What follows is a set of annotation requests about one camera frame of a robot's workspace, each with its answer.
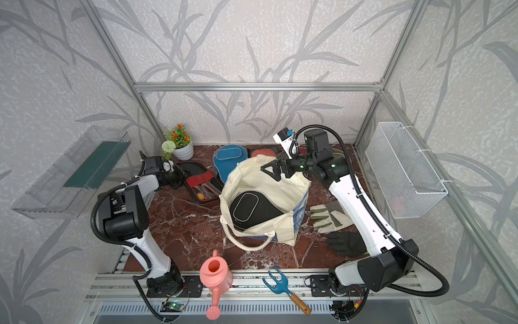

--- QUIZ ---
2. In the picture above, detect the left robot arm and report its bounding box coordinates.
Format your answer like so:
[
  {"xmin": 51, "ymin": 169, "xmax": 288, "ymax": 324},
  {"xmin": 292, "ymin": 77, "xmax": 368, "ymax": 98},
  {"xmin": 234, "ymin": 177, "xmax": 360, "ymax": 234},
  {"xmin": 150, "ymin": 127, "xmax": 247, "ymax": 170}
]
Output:
[{"xmin": 90, "ymin": 151, "xmax": 186, "ymax": 284}]

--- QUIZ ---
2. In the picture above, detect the black green gardening glove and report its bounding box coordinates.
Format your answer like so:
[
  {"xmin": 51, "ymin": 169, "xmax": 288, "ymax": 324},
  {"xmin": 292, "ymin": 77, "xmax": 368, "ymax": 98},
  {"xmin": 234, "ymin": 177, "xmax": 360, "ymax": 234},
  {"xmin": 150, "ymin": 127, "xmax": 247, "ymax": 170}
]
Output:
[{"xmin": 325, "ymin": 232, "xmax": 367, "ymax": 257}]

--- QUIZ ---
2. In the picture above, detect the potted plant white pot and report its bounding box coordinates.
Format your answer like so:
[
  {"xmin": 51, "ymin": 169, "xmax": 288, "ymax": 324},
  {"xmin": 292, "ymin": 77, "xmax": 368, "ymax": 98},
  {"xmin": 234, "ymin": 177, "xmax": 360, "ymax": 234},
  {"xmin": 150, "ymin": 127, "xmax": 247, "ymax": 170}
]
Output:
[{"xmin": 161, "ymin": 124, "xmax": 194, "ymax": 161}]

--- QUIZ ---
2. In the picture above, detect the cream canvas tote bag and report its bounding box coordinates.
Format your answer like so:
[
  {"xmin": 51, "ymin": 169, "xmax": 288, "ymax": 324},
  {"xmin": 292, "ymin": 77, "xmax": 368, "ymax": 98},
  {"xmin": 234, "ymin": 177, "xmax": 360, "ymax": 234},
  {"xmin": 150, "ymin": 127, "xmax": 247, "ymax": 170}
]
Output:
[{"xmin": 219, "ymin": 155, "xmax": 311, "ymax": 251}]

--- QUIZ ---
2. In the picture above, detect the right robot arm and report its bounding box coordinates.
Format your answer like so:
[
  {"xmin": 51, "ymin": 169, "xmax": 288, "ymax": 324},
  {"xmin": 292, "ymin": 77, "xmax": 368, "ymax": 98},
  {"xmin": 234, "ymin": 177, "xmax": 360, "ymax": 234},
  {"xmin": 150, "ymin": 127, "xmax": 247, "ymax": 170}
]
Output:
[{"xmin": 260, "ymin": 125, "xmax": 450, "ymax": 298}]

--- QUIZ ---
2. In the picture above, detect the teal garden hand fork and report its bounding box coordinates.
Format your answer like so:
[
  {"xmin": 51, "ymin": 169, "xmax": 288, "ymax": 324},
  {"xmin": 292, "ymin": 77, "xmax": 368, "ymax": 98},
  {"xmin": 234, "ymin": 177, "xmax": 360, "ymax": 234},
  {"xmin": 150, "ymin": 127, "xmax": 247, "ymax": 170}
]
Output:
[{"xmin": 263, "ymin": 265, "xmax": 312, "ymax": 316}]

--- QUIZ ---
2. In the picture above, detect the black paddle case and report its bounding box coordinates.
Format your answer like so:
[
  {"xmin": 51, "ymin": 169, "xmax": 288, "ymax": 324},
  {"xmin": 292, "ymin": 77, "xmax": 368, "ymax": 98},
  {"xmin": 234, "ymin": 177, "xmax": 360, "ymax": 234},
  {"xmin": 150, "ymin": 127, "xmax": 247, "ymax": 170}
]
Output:
[{"xmin": 229, "ymin": 191, "xmax": 283, "ymax": 232}]

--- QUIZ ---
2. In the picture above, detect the aluminium front rail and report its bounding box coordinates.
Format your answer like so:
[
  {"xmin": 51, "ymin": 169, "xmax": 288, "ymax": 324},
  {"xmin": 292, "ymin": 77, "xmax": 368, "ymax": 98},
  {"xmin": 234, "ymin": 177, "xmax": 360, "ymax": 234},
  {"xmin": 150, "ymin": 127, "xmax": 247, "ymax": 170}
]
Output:
[{"xmin": 85, "ymin": 269, "xmax": 416, "ymax": 302}]

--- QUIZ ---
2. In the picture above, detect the clear case red paddle set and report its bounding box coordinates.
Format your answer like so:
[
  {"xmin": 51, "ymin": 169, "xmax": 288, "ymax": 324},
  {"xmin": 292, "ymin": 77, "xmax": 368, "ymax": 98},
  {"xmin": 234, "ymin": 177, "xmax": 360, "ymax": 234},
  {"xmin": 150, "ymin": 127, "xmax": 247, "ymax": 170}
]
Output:
[{"xmin": 249, "ymin": 147, "xmax": 279, "ymax": 157}]

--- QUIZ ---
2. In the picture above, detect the blue paddle case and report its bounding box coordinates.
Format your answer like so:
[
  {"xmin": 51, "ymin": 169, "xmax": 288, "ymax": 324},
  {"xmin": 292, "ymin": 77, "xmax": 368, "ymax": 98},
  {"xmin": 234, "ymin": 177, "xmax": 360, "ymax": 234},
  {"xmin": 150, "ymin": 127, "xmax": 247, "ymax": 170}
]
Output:
[{"xmin": 213, "ymin": 144, "xmax": 248, "ymax": 183}]

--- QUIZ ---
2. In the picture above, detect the white wire mesh basket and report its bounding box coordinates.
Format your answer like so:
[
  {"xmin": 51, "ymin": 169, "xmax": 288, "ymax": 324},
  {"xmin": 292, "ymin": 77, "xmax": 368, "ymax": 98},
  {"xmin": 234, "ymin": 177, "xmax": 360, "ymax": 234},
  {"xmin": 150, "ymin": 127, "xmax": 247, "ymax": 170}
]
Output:
[{"xmin": 366, "ymin": 121, "xmax": 448, "ymax": 219}]

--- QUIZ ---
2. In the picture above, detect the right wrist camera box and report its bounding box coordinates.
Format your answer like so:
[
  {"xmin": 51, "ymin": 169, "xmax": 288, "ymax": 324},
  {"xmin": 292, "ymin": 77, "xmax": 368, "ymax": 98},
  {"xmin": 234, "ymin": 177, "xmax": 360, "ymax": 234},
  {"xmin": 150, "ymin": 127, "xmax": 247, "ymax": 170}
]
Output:
[{"xmin": 273, "ymin": 128, "xmax": 299, "ymax": 159}]

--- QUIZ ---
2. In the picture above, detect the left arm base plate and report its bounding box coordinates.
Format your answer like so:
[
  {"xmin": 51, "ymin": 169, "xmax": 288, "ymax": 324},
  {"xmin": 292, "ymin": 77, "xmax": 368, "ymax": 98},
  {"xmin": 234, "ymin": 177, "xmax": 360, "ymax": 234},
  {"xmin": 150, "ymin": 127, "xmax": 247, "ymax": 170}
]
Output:
[{"xmin": 146, "ymin": 275, "xmax": 203, "ymax": 298}]

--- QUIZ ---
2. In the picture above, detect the pink watering can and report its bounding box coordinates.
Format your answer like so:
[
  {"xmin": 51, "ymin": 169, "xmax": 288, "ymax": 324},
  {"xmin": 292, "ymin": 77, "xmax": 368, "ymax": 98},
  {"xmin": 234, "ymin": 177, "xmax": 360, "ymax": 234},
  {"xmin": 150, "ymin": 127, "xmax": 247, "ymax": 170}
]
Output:
[{"xmin": 200, "ymin": 250, "xmax": 233, "ymax": 320}]

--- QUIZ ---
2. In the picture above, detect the clear acrylic wall shelf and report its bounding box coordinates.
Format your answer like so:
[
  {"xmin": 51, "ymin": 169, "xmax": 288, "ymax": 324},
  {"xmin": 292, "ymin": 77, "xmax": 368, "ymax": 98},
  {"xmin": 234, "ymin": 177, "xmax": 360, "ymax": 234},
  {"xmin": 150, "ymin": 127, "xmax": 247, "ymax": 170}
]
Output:
[{"xmin": 12, "ymin": 126, "xmax": 131, "ymax": 220}]

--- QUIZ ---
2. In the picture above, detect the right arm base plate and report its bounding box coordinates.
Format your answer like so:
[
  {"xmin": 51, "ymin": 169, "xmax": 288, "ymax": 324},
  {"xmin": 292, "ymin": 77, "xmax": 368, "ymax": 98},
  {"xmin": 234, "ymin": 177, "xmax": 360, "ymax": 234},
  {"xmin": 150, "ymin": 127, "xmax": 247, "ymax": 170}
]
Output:
[{"xmin": 304, "ymin": 275, "xmax": 367, "ymax": 299}]

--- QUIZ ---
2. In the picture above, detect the grey green gardening glove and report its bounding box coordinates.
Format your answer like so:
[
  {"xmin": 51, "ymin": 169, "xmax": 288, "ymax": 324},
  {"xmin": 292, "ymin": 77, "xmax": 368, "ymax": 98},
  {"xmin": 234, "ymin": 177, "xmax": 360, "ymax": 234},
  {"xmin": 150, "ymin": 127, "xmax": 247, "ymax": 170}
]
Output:
[{"xmin": 310, "ymin": 201, "xmax": 353, "ymax": 234}]

